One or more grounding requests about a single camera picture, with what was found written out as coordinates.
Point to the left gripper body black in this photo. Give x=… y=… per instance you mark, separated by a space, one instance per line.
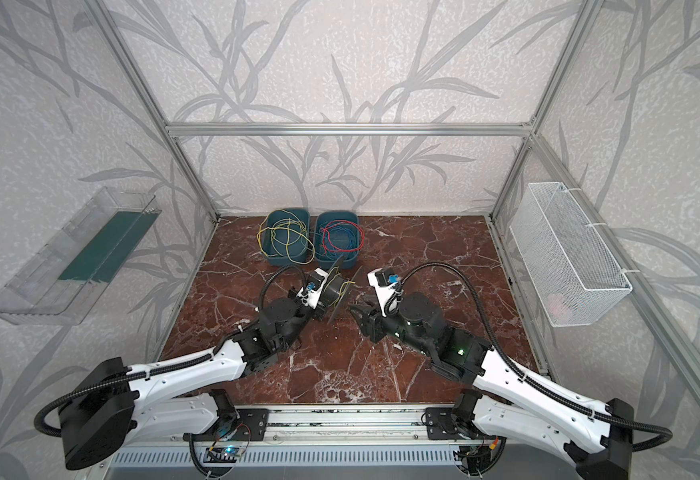
x=329 y=293

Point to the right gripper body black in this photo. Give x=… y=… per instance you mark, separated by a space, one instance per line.
x=371 y=318

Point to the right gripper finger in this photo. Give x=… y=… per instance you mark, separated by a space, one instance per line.
x=370 y=330
x=361 y=313

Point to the teal plastic bin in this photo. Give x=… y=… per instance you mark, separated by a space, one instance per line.
x=337 y=233
x=285 y=237

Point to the grey perforated cable spool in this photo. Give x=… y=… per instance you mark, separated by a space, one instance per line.
x=338 y=288

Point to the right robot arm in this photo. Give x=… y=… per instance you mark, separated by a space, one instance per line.
x=502 y=398

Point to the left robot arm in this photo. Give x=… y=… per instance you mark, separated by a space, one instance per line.
x=118 y=404

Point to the pink object in basket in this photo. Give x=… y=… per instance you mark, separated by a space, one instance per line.
x=558 y=308

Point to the small green circuit board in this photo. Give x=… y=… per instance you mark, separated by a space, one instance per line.
x=224 y=455

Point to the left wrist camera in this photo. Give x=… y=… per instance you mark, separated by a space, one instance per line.
x=317 y=281

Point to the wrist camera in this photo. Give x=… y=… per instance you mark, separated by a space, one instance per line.
x=388 y=289
x=317 y=281

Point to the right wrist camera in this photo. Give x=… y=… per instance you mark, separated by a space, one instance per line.
x=388 y=289

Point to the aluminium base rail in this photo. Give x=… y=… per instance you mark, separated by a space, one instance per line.
x=302 y=426

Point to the white wire mesh basket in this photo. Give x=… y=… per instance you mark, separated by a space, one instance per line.
x=564 y=253

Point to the aluminium frame crossbar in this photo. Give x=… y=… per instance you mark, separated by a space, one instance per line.
x=219 y=129

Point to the clear plastic wall tray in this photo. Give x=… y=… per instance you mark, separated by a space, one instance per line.
x=62 y=282

